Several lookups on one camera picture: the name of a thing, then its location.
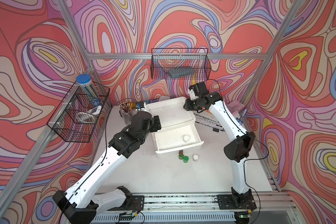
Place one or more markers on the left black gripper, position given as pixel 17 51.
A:
pixel 157 124

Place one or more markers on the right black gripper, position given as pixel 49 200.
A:
pixel 187 107

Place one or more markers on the white drawer cabinet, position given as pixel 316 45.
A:
pixel 171 113

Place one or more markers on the white drawer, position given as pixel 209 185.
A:
pixel 169 143

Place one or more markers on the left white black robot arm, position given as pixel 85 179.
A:
pixel 79 204

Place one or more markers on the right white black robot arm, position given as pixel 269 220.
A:
pixel 240 141

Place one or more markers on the newspaper stack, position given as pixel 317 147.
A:
pixel 208 119

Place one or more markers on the dark books behind cabinet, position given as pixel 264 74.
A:
pixel 161 98

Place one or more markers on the mesh pencil cup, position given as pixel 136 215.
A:
pixel 126 112

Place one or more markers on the pink plastic bag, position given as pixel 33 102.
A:
pixel 235 107

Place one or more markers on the grey object in basket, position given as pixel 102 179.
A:
pixel 181 72

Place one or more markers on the white object in left basket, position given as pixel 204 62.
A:
pixel 88 117

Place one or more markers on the blue lid pencil tube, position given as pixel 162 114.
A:
pixel 86 84

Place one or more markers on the green circuit board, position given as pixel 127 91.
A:
pixel 127 216

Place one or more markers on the black wire basket back wall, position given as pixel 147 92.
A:
pixel 163 59

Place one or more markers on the black wire basket wall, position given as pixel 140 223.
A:
pixel 62 121
pixel 163 59

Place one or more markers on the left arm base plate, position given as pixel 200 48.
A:
pixel 135 202

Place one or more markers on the black wire basket left wall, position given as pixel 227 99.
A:
pixel 62 121

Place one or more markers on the white perforated cable duct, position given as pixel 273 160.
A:
pixel 162 218

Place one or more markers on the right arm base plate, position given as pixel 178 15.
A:
pixel 237 202

